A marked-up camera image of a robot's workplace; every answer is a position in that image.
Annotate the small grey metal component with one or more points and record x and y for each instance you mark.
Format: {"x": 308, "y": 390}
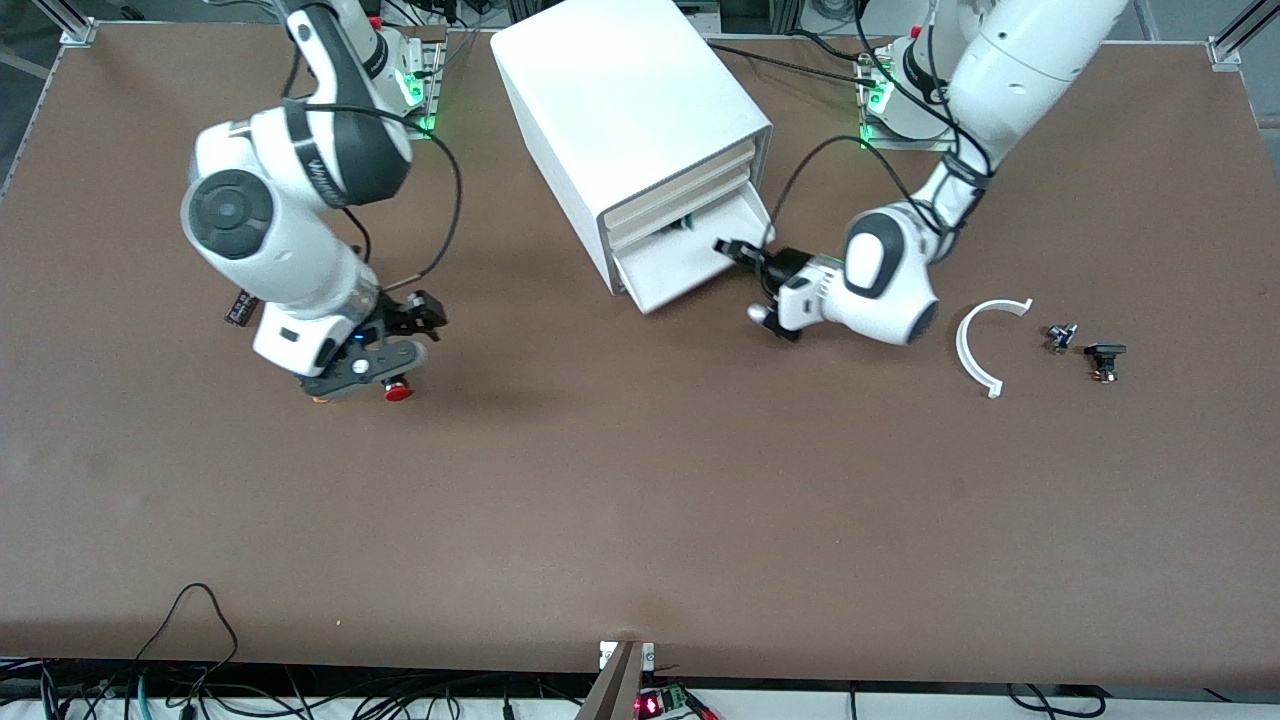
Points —
{"x": 1060, "y": 338}

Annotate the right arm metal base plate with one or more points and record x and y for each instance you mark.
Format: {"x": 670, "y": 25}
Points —
{"x": 437, "y": 80}

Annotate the white drawer cabinet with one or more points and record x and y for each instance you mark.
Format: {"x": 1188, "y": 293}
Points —
{"x": 620, "y": 90}

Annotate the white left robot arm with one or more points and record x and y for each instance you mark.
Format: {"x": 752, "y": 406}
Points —
{"x": 1020, "y": 60}

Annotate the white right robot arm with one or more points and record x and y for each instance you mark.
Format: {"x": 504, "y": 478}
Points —
{"x": 290, "y": 250}

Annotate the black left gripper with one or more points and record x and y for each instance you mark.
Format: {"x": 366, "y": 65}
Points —
{"x": 781, "y": 266}

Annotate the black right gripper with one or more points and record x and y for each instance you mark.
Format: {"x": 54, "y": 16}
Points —
{"x": 408, "y": 315}

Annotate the white curved plastic arc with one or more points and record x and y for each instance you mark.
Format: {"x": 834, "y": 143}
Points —
{"x": 961, "y": 345}

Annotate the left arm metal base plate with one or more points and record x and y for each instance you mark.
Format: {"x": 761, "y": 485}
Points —
{"x": 900, "y": 146}

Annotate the small black terminal block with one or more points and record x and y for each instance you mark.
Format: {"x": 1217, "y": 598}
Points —
{"x": 238, "y": 308}

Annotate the green push button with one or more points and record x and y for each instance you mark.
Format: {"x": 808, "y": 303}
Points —
{"x": 683, "y": 225}

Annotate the red push button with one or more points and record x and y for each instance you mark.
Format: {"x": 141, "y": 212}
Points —
{"x": 398, "y": 392}

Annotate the black switch component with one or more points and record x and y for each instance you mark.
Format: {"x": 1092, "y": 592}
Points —
{"x": 1104, "y": 352}

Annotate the aluminium frame profile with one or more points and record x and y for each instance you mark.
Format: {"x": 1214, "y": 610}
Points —
{"x": 1235, "y": 40}
{"x": 70, "y": 25}

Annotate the circuit board with red LED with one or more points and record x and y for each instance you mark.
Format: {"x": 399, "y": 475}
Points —
{"x": 650, "y": 705}

